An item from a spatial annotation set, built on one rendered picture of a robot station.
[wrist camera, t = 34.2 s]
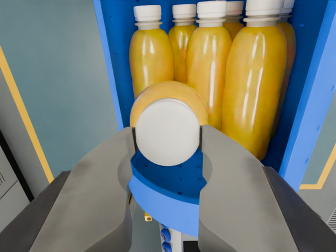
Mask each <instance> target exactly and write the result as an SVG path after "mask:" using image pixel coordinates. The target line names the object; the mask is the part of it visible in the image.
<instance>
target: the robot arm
mask: <svg viewBox="0 0 336 252"><path fill-rule="evenodd" d="M199 151H202V153H203V165H202V176H203V177H204V179H205V180H206V182H207V184H206V185H205V186H204V187H203V188H202V189H201V191H200V194H199V219H198V248H199V250H200V252H336V232H335V231H334V230H333V229H332V228H331V226H330V225H329V224H328V223H327V222H326V221H325V220H324V219H323V218H322V217H321V216H320V215H319V214H318V213H317V212H316V211H315V210H314V209H313V208H312V207H311V206H310V205H309V204H308V203H307V202H306V201H305V200H304V199H303V198H302V197H301V196H300V195H299V194H298V193H297V192H296V191H295V190H294V189H293V188H292V187H291V186H290V185H289V184H288V183H287V182H286V181H285V180H284V179H283V178H282V177H281V176H280V175H279V174H278V173H277V172H276V171H275V170H274V169H273V168H272V167H271V166H264V165H263V164H262V163H261V162H260V161H259V160H258V159H257V158H256V157H255V156H254V155H253V154H252V153H251V152H250V151H248V150H247V149H246V148H244V147H243V146H242V145H240V144H239V143H237V142H236V141H234V140H233V139H231V138H230V137H228V136H227V135H225V134H223V133H222V132H220V131H219V130H217V129H216V128H214V127H212V126H211V125H209V124H204V125H200V127H199ZM136 152H138V146H137V143H136V133H135V127H132V126H130V127H125V128H124V129H122V130H121V131H119V132H118V133H116V134H115V135H113V136H112V137H110V138H109V139H107V140H106V141H104V142H103V143H101V144H99V145H98V146H97V147H95V148H94V149H92V150H91V151H90V152H89V153H87V154H86V155H85V156H84V157H83V158H82V159H81V160H80V161H79V162H78V163H77V164H76V165H75V166H74V167H73V168H72V169H71V170H68V171H62V172H61V173H60V174H59V175H58V176H57V177H56V178H55V179H54V180H53V181H52V182H51V183H50V184H49V185H48V186H47V187H46V188H45V189H44V190H43V191H42V192H41V193H40V194H39V195H38V196H37V197H36V198H35V199H34V200H33V201H32V202H31V203H29V204H28V205H27V206H26V207H25V208H24V209H23V210H22V211H21V212H20V213H19V214H18V215H17V216H16V217H15V218H14V219H13V220H12V221H11V222H10V223H9V224H8V225H7V226H6V227H5V228H4V229H3V230H2V231H1V232H0V252H129V250H130V248H131V246H132V230H133V220H132V215H131V211H130V206H129V201H128V196H127V192H126V190H125V189H126V186H127V184H128V183H129V181H130V180H131V179H132V177H133V172H132V166H131V159H132V157H133V156H134V154H135V153H136Z"/></svg>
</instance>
